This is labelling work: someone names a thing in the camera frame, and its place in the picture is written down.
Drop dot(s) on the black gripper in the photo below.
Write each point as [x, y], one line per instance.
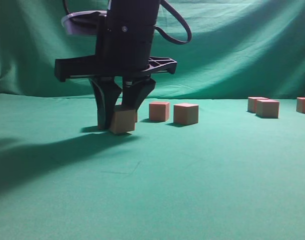
[123, 45]

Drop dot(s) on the pink cube column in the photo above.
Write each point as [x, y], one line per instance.
[252, 103]
[136, 113]
[300, 105]
[186, 113]
[267, 108]
[123, 120]

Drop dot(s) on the green cloth backdrop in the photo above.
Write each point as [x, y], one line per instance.
[231, 176]

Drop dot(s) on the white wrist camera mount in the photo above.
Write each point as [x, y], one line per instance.
[82, 23]

